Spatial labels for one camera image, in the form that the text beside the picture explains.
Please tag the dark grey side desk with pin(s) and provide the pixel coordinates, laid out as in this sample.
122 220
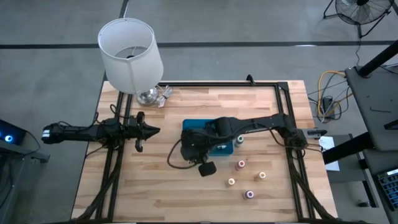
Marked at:
370 165

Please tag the white paper sheet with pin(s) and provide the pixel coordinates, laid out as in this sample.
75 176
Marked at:
329 152

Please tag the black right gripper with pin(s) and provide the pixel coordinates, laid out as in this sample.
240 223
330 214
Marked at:
196 144

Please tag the black floor fan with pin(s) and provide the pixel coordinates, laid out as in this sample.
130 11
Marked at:
360 12

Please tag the small black floor object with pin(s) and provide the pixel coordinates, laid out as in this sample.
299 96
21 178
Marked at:
363 204

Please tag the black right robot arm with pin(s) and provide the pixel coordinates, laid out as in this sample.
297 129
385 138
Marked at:
264 123

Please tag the black power strip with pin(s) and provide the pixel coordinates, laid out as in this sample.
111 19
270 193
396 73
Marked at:
328 104

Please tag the keyboard with coloured keys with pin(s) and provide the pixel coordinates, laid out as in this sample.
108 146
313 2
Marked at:
388 186

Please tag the black diagonal pole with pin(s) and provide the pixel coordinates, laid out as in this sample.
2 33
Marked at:
377 59

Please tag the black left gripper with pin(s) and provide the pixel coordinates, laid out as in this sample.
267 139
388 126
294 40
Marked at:
136 132

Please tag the black computer with blue light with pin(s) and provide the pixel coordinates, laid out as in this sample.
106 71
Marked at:
9 133

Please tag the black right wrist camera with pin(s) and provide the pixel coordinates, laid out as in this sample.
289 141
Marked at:
207 169

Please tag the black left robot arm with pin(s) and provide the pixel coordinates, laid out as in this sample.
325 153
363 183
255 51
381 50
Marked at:
81 131

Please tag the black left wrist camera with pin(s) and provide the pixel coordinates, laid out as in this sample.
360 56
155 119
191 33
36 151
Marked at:
130 121

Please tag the black frame clamp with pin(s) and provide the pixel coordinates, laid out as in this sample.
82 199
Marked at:
249 79

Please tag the yellow-topped spool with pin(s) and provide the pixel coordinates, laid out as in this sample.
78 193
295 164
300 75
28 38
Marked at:
231 181

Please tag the white shade silver table lamp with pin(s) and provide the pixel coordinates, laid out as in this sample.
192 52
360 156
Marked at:
130 68

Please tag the dark red small dropper bottle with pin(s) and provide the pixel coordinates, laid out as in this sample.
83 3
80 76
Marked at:
222 146

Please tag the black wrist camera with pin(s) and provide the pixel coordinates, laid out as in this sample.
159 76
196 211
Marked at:
207 169
130 121

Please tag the blue plastic bin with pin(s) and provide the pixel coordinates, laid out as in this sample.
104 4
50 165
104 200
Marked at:
192 124

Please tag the green Chefmaster coloring bottle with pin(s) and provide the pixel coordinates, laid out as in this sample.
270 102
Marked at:
239 140

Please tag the grey stand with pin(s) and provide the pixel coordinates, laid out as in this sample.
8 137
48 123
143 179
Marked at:
21 155

